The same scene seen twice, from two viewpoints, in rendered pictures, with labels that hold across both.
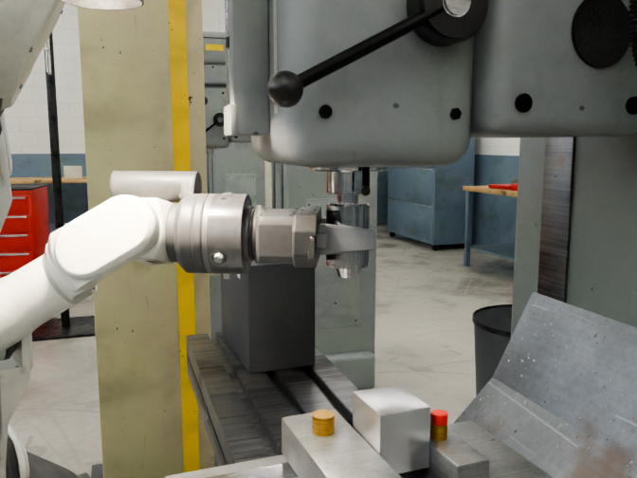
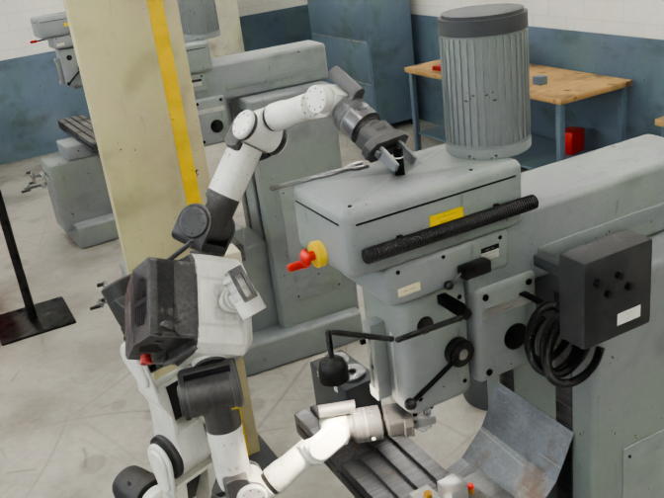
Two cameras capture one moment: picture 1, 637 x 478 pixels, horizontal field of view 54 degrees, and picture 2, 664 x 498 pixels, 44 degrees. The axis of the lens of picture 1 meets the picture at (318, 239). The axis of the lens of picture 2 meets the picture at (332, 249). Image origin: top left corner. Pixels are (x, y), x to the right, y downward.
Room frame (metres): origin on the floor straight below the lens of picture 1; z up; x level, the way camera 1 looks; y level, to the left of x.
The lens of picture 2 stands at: (-1.07, 0.36, 2.48)
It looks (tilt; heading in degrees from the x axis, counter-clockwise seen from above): 23 degrees down; 353
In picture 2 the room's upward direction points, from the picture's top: 7 degrees counter-clockwise
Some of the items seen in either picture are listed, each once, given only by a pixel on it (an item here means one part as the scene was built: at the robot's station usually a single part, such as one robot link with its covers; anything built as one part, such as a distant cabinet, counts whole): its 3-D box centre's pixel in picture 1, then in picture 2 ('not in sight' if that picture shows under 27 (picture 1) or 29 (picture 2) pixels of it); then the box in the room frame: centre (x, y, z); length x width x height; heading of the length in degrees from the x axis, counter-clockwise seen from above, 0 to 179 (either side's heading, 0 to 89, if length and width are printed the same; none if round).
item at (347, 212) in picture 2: not in sight; (408, 204); (0.68, -0.05, 1.81); 0.47 x 0.26 x 0.16; 108
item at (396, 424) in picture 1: (390, 428); (453, 492); (0.57, -0.07, 1.06); 0.06 x 0.05 x 0.06; 21
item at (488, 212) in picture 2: not in sight; (453, 227); (0.55, -0.11, 1.79); 0.45 x 0.04 x 0.04; 108
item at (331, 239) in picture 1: (346, 240); (424, 422); (0.65, -0.03, 1.23); 0.06 x 0.02 x 0.03; 87
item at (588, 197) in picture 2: not in sight; (568, 209); (0.83, -0.51, 1.66); 0.80 x 0.23 x 0.20; 108
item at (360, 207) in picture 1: (347, 207); not in sight; (0.68, -0.03, 1.26); 0.05 x 0.05 x 0.01
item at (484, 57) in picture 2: not in sight; (485, 81); (0.76, -0.27, 2.05); 0.20 x 0.20 x 0.32
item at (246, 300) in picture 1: (264, 299); (346, 392); (1.14, 0.10, 1.05); 0.22 x 0.12 x 0.20; 21
